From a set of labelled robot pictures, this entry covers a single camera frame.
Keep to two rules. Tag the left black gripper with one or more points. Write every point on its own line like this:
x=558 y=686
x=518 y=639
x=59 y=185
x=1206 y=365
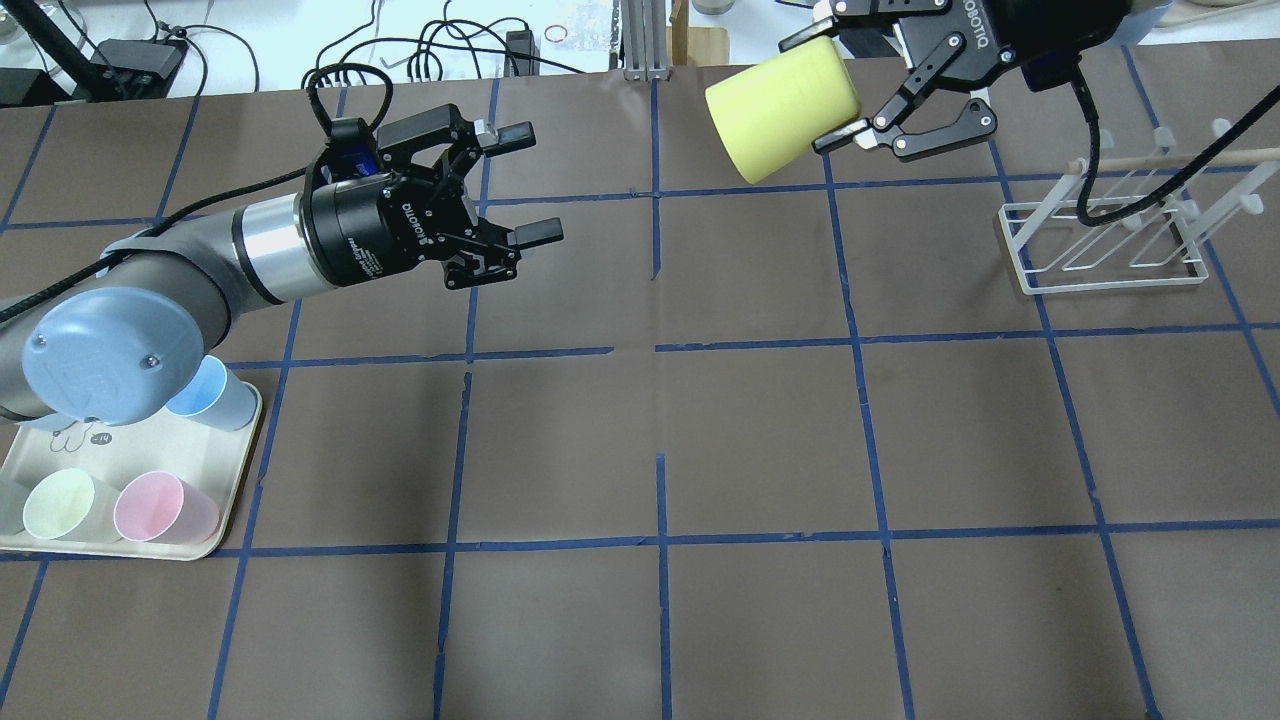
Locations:
x=362 y=233

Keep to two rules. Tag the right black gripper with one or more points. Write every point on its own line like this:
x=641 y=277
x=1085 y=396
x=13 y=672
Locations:
x=1010 y=32

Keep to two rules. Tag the yellow plastic cup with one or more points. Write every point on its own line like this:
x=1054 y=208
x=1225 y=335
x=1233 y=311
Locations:
x=769 y=115

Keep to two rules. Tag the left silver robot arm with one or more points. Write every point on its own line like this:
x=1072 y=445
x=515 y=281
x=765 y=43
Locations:
x=116 y=346

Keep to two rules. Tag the light blue cup far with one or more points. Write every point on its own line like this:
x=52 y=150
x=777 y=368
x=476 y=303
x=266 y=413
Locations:
x=215 y=397

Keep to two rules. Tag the pink plastic cup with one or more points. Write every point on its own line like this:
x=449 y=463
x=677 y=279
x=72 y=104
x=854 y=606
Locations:
x=160 y=507

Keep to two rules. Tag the pale green cup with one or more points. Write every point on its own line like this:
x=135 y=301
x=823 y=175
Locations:
x=73 y=506

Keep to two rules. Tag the black power adapter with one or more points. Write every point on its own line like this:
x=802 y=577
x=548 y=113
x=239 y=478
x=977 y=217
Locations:
x=522 y=59

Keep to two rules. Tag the wooden mug tree stand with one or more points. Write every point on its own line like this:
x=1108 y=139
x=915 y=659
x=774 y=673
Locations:
x=695 y=46

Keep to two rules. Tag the beige serving tray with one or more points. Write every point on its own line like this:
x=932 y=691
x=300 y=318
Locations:
x=209 y=459

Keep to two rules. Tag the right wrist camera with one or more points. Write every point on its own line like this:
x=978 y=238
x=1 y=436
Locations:
x=1056 y=69

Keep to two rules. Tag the aluminium frame post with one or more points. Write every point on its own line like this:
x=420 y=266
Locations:
x=642 y=46

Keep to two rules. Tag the white wire cup rack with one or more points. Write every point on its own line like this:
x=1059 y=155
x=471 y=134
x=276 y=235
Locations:
x=1052 y=252

